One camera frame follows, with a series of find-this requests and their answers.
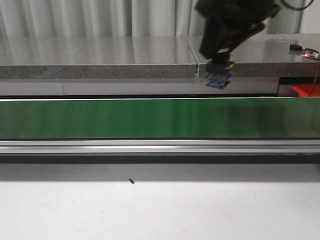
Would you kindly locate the black cloth-covered gripper body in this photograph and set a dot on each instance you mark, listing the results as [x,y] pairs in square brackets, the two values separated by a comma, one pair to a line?
[228,23]

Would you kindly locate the push button with blue base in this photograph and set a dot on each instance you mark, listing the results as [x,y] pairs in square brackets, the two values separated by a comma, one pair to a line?
[217,74]

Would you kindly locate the grey stone countertop right slab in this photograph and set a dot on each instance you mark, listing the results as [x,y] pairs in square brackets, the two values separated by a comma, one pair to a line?
[269,56]

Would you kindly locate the grey stone countertop slab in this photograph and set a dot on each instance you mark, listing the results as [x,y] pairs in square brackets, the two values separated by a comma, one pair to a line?
[269,56]
[100,57]

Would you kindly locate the black sensor module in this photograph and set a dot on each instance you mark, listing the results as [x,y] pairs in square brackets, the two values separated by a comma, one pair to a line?
[296,47]

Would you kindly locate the white cabinet front panel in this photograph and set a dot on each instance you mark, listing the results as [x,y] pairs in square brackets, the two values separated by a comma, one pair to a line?
[136,86]

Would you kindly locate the small green circuit board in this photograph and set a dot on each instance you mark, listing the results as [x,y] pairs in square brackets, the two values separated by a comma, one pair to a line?
[311,54]

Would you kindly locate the red plastic bin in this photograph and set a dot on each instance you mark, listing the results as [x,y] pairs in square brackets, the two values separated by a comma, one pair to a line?
[307,90]

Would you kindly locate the green conveyor belt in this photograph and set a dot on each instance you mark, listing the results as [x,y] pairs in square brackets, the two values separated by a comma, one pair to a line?
[292,117]

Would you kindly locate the grey stone countertop left slab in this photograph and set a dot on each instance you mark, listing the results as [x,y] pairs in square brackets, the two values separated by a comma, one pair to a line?
[100,57]

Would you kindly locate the aluminium conveyor frame rail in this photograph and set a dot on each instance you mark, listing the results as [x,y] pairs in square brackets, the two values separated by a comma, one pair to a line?
[171,147]

